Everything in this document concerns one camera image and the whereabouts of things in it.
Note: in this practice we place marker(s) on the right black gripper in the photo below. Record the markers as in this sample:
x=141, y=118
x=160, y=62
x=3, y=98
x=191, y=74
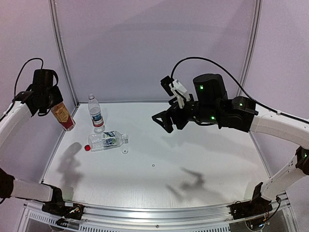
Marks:
x=175, y=117

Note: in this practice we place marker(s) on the clear white bottle cap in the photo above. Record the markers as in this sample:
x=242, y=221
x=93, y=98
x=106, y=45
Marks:
x=125, y=151

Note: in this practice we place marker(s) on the clear bottle red white label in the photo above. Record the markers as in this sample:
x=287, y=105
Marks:
x=95, y=114

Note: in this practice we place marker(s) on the red bottle cap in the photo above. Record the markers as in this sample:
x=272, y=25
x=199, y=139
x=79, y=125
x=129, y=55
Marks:
x=87, y=147

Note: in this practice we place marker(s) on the gold red tea bottle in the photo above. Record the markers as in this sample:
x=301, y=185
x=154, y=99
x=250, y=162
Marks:
x=63, y=116

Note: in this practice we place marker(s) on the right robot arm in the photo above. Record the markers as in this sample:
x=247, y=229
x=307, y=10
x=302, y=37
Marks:
x=213, y=107

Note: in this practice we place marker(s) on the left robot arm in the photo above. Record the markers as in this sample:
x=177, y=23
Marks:
x=41, y=97

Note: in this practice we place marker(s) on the clear bottle blue label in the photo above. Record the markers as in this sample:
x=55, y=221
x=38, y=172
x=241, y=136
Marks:
x=107, y=140

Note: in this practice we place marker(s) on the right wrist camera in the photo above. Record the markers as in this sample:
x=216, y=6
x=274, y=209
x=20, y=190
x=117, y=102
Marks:
x=173, y=87

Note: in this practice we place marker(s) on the aluminium front rail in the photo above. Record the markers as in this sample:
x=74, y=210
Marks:
x=217, y=218

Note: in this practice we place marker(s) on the right aluminium corner post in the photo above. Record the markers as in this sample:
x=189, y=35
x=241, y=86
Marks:
x=251, y=43

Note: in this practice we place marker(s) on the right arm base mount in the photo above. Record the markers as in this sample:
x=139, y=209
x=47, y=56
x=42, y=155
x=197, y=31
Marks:
x=257, y=205

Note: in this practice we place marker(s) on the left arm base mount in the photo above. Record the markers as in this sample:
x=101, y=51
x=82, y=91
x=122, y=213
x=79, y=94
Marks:
x=58, y=207

